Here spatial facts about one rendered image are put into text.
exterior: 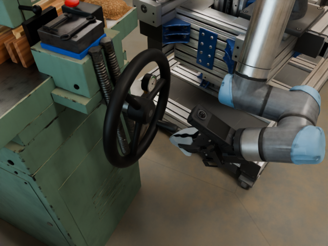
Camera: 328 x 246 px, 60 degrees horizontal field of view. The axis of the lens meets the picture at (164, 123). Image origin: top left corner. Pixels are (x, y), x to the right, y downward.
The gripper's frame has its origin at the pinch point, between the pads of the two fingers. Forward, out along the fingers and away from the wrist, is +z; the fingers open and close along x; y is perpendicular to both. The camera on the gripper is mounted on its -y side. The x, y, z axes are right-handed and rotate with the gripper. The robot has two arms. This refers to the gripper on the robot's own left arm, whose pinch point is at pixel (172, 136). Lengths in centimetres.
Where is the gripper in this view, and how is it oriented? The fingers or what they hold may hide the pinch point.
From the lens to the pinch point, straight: 76.1
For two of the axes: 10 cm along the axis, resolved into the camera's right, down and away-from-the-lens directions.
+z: -7.6, 0.2, 6.4
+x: 4.5, -7.0, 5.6
